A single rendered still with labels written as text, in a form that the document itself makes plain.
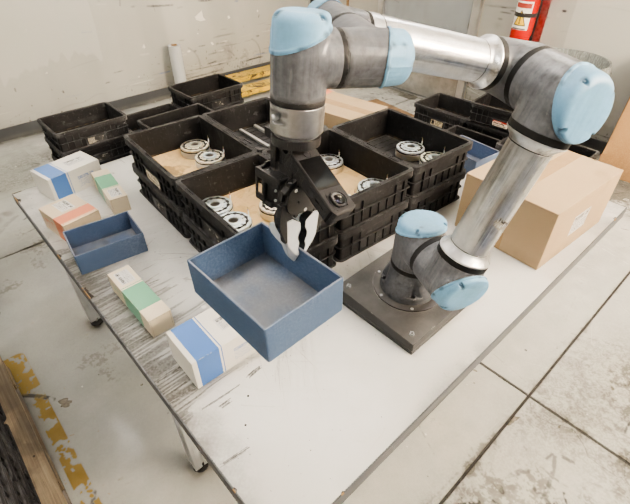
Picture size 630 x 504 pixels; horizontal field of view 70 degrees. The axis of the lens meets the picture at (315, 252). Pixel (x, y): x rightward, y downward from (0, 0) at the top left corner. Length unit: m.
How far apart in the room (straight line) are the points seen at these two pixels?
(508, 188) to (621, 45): 3.14
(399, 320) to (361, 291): 0.13
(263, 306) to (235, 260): 0.11
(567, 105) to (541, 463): 1.38
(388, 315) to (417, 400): 0.22
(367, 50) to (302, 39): 0.09
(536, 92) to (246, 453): 0.86
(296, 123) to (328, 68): 0.08
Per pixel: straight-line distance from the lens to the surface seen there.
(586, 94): 0.86
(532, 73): 0.90
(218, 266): 0.77
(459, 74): 0.89
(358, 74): 0.62
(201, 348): 1.05
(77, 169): 1.90
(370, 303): 1.19
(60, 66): 4.51
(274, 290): 0.75
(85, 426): 2.02
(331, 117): 1.96
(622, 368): 2.37
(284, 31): 0.59
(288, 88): 0.60
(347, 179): 1.53
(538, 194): 1.46
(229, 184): 1.46
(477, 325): 1.26
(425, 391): 1.09
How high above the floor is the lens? 1.58
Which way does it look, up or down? 39 degrees down
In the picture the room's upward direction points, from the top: straight up
